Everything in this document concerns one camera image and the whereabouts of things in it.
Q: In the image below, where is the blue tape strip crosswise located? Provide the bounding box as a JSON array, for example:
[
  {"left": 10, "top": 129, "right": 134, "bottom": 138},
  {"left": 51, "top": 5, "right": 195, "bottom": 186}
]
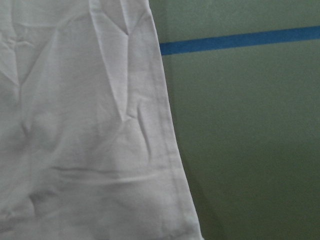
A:
[{"left": 159, "top": 26, "right": 320, "bottom": 56}]

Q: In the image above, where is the pink printed t-shirt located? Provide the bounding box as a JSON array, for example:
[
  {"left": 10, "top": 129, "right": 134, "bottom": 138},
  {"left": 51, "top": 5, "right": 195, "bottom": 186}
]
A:
[{"left": 0, "top": 0, "right": 202, "bottom": 240}]

